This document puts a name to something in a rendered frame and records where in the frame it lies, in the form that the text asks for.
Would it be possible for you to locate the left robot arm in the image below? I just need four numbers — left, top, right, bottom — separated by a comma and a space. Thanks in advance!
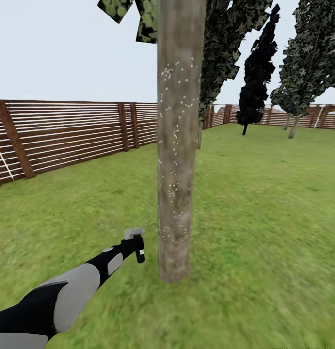
0, 228, 144, 349

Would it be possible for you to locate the pesticide atomizer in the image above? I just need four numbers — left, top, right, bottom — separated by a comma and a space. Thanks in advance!
135, 250, 145, 263

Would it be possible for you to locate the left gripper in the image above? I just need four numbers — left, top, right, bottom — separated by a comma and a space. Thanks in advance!
121, 236, 144, 255

